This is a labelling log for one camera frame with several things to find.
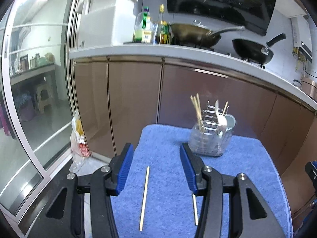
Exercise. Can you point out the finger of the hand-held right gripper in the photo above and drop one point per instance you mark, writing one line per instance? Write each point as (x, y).
(311, 172)

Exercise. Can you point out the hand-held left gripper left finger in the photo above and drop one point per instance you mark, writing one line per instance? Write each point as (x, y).
(125, 166)

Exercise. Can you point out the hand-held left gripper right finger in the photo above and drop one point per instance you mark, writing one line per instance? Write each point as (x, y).
(188, 166)

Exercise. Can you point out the pale pink spoon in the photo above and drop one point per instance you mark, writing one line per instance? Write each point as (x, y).
(222, 121)

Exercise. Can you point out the blue terry mat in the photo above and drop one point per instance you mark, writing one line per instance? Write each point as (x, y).
(161, 153)

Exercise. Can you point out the plastic bag with red print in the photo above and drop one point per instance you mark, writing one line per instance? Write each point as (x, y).
(80, 143)

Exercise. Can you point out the copper pot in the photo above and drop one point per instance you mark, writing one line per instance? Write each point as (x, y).
(309, 86)

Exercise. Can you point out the plastic stool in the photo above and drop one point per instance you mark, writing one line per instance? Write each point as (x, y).
(42, 96)

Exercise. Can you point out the purple basket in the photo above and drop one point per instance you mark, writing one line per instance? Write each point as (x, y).
(23, 106)

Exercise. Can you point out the white kitchen countertop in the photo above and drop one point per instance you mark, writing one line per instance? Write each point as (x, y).
(148, 49)

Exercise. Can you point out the sliding glass door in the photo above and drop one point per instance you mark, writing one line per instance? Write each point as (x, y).
(37, 79)

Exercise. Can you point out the small dark sauce bottle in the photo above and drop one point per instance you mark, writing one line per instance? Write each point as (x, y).
(168, 36)

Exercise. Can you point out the black frying pan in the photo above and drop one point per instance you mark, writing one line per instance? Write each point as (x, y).
(250, 49)

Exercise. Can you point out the metal wok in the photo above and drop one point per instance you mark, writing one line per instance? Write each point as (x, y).
(190, 33)

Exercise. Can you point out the green cap oil bottle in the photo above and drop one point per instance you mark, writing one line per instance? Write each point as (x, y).
(145, 29)

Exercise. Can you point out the white water heater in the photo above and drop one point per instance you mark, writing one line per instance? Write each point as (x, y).
(301, 34)

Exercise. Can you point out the yellow cap sauce bottle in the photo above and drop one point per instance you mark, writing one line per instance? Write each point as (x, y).
(161, 29)

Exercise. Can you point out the black range hood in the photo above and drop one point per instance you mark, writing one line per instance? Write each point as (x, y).
(218, 2)

